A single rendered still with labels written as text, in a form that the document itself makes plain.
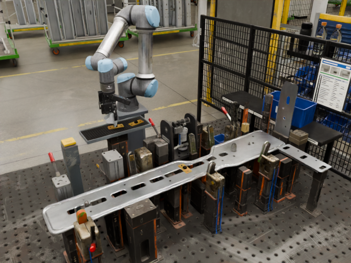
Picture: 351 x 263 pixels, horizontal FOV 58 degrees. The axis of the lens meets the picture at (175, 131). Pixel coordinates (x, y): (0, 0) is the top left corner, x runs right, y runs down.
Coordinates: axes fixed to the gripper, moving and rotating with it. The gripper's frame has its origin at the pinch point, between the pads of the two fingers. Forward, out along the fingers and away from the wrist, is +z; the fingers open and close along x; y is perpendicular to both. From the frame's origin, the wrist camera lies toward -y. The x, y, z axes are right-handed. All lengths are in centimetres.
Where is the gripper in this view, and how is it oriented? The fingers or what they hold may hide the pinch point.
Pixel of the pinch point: (115, 123)
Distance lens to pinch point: 177.8
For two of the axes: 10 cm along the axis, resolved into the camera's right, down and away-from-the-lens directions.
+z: 0.0, 8.8, 4.7
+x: 3.7, 4.4, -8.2
